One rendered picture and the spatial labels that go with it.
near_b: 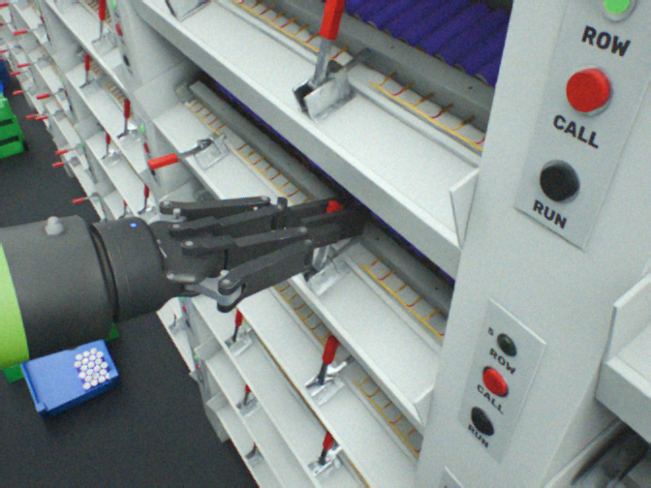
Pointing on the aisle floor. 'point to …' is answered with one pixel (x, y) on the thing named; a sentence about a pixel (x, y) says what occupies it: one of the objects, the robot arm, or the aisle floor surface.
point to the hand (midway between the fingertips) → (326, 221)
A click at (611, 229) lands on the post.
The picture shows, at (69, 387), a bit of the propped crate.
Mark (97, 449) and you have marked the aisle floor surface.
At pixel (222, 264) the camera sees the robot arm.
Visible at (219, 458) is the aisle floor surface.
